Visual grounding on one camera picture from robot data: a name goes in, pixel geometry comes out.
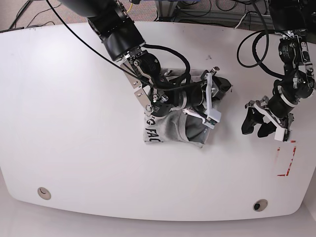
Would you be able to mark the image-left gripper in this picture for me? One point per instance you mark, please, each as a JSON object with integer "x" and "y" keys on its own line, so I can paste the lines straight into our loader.
{"x": 201, "y": 97}

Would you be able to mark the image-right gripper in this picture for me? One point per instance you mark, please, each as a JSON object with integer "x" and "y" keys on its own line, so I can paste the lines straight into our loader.
{"x": 270, "y": 113}

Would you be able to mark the grey t-shirt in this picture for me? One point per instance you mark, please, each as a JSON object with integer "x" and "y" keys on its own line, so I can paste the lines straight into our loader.
{"x": 166, "y": 121}

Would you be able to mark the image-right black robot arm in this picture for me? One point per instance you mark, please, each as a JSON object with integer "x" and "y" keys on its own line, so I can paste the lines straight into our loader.
{"x": 293, "y": 19}

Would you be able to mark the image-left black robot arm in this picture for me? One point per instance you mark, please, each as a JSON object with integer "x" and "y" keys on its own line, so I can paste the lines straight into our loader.
{"x": 124, "y": 43}

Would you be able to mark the red tape rectangle marking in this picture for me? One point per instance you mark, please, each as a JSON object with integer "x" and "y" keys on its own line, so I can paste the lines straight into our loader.
{"x": 284, "y": 158}

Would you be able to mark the right table grommet hole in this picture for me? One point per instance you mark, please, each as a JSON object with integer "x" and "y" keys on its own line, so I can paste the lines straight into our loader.
{"x": 260, "y": 205}

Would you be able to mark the table grommet hole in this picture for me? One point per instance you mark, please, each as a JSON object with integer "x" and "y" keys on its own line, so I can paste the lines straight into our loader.
{"x": 260, "y": 205}
{"x": 44, "y": 193}

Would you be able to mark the left table grommet hole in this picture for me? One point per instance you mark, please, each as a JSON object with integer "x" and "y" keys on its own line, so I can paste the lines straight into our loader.
{"x": 44, "y": 193}

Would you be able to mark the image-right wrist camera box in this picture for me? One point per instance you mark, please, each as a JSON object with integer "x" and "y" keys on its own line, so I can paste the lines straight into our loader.
{"x": 282, "y": 134}

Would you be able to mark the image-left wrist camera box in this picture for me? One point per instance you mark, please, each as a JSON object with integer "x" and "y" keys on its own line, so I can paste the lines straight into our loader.
{"x": 212, "y": 118}

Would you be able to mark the aluminium frame stand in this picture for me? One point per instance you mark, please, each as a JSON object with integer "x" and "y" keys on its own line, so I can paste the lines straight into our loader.
{"x": 237, "y": 14}

